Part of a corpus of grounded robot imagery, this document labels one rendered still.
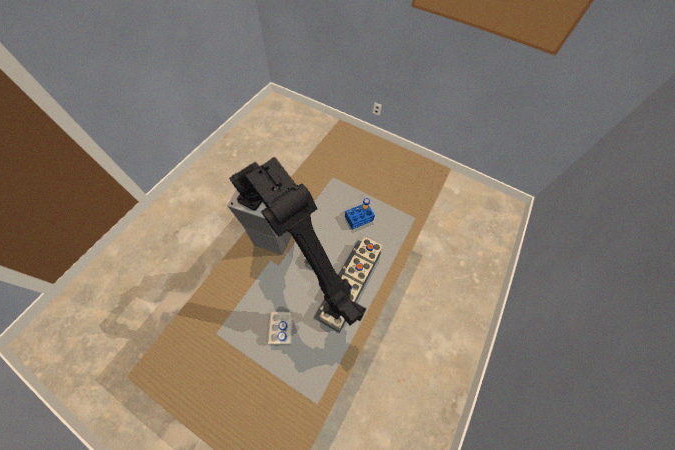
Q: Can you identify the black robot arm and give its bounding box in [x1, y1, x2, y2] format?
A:
[229, 157, 366, 326]

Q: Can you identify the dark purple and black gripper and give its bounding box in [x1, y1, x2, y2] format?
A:
[322, 302, 341, 319]

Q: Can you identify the white tube rack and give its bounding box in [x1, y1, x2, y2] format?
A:
[268, 312, 293, 345]

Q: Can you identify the grey flat mat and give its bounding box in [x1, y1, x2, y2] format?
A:
[216, 177, 416, 405]

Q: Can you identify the blue tube rack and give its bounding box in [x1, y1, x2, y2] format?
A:
[345, 204, 375, 229]

